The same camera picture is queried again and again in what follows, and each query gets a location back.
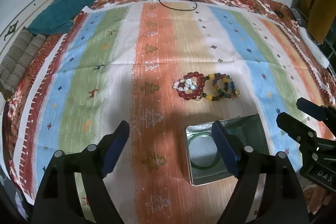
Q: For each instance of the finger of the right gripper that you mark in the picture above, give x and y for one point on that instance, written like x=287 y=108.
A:
x=298 y=131
x=320 y=113

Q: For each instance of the silver metal tin box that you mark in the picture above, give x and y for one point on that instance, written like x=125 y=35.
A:
x=249 y=130

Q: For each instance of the white long object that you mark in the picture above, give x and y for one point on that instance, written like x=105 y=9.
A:
x=316 y=52

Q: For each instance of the green jade bangle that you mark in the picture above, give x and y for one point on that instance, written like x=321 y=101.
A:
x=203 y=151

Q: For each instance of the brown striped pillow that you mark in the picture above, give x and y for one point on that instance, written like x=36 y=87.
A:
x=19 y=56

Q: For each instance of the striped colourful mat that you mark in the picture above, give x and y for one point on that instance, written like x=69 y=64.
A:
x=162 y=61

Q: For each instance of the white headboard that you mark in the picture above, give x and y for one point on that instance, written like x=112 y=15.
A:
x=13 y=25

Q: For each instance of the teal blanket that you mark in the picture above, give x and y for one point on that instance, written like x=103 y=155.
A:
x=58 y=17

